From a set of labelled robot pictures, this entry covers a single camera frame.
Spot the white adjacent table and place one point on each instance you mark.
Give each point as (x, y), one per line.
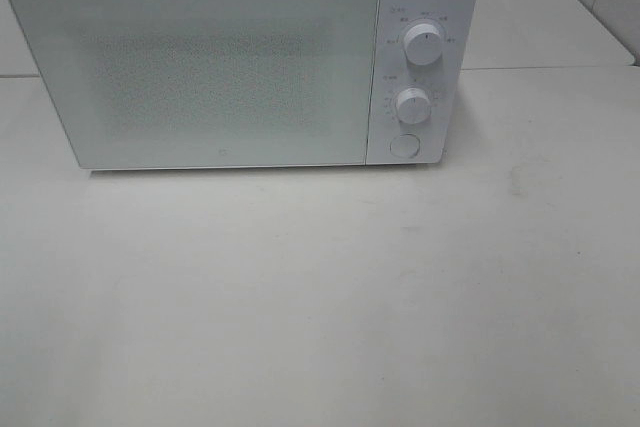
(513, 34)

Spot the round white door button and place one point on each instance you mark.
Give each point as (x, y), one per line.
(405, 146)

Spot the white microwave knob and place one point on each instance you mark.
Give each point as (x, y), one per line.
(423, 42)
(413, 106)

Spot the white microwave door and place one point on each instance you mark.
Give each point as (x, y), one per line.
(150, 84)

